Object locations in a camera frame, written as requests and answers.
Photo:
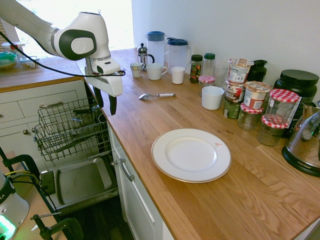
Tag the stainless steel electric kettle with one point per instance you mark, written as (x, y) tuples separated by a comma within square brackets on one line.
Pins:
[(302, 145)]

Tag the black-lidded spice jar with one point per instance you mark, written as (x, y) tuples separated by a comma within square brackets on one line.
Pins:
[(196, 68)]

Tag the large red-checkered-lid glass jar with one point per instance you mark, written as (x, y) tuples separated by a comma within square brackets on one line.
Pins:
[(282, 107)]

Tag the glass french press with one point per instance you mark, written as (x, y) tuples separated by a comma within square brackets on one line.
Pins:
[(144, 56)]

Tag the white counter cabinet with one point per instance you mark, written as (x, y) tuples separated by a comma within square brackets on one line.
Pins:
[(140, 207)]

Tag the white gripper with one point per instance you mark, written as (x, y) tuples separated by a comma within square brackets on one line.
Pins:
[(110, 83)]

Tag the white drawer cabinet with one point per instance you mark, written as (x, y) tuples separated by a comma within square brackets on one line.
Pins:
[(15, 110)]

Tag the dark green clamp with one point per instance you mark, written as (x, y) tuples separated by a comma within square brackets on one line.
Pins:
[(65, 226), (27, 161)]

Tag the large black protein tub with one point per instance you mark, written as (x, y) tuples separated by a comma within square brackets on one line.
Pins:
[(298, 82)]

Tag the clear drinking glass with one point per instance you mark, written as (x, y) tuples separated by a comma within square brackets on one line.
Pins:
[(221, 75)]

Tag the green-lidded food container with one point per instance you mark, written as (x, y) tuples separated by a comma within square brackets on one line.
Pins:
[(7, 62)]

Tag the small patterned cup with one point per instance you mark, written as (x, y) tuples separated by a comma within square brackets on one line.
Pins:
[(136, 70)]

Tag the green-lidded spice jar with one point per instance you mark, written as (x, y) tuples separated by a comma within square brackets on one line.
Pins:
[(209, 65)]

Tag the wide white cup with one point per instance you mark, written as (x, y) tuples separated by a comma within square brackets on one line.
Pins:
[(212, 98)]

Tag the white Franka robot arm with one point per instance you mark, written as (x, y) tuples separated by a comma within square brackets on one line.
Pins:
[(82, 30)]

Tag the tall blue-lidded plastic pitcher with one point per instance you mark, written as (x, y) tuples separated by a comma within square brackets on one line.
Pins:
[(155, 50)]

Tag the white-lidded food container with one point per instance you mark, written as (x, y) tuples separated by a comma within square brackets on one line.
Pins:
[(12, 47)]

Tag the black bottle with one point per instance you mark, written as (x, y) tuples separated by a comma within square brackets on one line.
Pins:
[(257, 71)]

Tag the white ribbed cup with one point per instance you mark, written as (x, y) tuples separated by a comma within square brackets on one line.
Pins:
[(178, 75)]

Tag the small glass food container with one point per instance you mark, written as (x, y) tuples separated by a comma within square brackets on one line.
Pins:
[(30, 63)]

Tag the short blue-lidded plastic pitcher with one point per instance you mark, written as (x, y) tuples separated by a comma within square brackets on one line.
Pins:
[(177, 55)]

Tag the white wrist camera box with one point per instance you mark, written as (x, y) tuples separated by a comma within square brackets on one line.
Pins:
[(105, 66)]

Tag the white gold-rimmed plate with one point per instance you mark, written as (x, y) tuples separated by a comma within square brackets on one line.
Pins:
[(191, 155)]

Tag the white-label yogurt tub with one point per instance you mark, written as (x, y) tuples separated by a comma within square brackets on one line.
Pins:
[(239, 71)]

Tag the green tin can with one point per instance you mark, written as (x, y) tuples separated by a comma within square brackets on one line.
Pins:
[(231, 108)]

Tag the dishwasher door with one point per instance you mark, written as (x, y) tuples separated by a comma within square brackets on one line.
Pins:
[(80, 182)]

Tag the small red-checkered-lid glass jar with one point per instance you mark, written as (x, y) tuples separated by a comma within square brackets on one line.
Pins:
[(206, 81)]

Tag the red-label yogurt tub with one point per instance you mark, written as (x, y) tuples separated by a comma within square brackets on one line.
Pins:
[(234, 92)]

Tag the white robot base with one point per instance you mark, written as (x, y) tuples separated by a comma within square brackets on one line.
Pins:
[(12, 210)]

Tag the round metal cabinet knob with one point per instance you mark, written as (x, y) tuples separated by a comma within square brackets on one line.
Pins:
[(25, 132), (33, 130)]

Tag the foil-lidded yogurt tub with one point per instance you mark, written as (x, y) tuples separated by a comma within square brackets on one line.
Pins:
[(255, 96)]

